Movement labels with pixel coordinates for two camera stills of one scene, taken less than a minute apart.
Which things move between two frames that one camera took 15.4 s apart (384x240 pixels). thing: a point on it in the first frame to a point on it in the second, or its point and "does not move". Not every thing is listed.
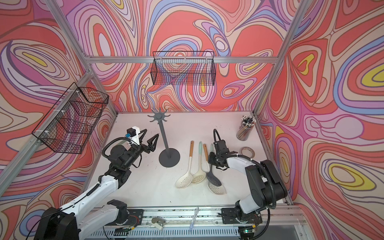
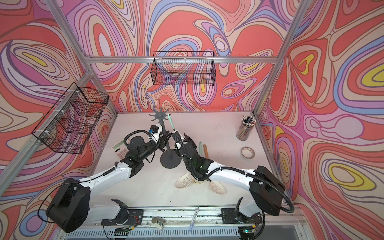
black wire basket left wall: (69, 126) does not move
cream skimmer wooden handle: (212, 187) does not move
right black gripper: (211, 160) to (190, 141)
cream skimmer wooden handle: (185, 181) does not move
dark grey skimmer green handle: (211, 178) to (170, 118)
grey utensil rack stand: (169, 157) does not move
